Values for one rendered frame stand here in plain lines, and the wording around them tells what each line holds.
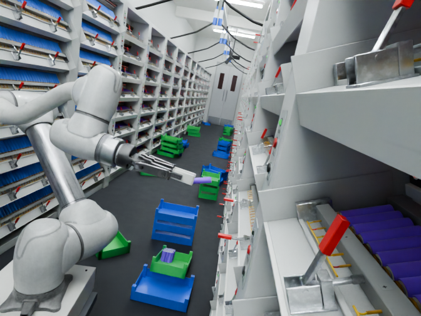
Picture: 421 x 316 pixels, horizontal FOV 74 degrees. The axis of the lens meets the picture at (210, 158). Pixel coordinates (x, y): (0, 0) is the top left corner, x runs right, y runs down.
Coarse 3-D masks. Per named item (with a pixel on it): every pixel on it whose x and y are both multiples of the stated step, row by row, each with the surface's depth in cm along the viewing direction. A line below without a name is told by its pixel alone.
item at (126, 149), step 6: (126, 144) 83; (120, 150) 81; (126, 150) 82; (132, 150) 82; (120, 156) 81; (126, 156) 81; (132, 156) 83; (120, 162) 82; (126, 162) 81; (144, 162) 82; (126, 168) 83
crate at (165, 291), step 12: (144, 276) 162; (156, 276) 163; (168, 276) 162; (192, 276) 159; (132, 288) 143; (144, 288) 153; (156, 288) 155; (168, 288) 157; (180, 288) 159; (144, 300) 144; (156, 300) 143; (168, 300) 142; (180, 300) 150
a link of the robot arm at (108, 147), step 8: (104, 136) 82; (112, 136) 84; (104, 144) 81; (112, 144) 81; (120, 144) 83; (96, 152) 81; (104, 152) 80; (112, 152) 80; (96, 160) 82; (104, 160) 82; (112, 160) 81
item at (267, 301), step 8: (272, 296) 46; (232, 304) 47; (240, 304) 47; (248, 304) 46; (256, 304) 46; (264, 304) 46; (272, 304) 46; (240, 312) 47; (248, 312) 47; (256, 312) 47; (264, 312) 46; (272, 312) 45
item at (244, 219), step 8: (240, 184) 115; (248, 184) 115; (240, 192) 114; (248, 192) 112; (240, 200) 106; (240, 208) 98; (248, 208) 97; (240, 216) 91; (248, 216) 90; (240, 224) 85; (248, 224) 84; (240, 232) 81; (248, 232) 80; (240, 248) 72; (240, 256) 68; (240, 264) 65; (240, 272) 56
